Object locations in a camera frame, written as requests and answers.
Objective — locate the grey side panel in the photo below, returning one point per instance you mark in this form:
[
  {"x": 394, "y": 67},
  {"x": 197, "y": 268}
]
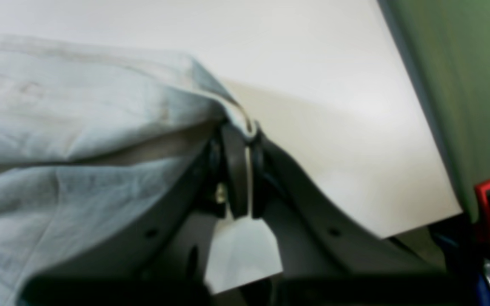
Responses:
[{"x": 445, "y": 46}]

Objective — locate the beige t-shirt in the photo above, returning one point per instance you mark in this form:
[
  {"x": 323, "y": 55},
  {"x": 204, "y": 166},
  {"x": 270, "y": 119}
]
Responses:
[{"x": 90, "y": 137}]

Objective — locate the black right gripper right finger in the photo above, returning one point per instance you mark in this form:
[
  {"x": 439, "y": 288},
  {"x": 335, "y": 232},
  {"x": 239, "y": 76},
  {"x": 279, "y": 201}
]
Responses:
[{"x": 330, "y": 260}]

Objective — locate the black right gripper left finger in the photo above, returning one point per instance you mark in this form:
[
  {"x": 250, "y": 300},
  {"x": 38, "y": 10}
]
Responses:
[{"x": 160, "y": 258}]

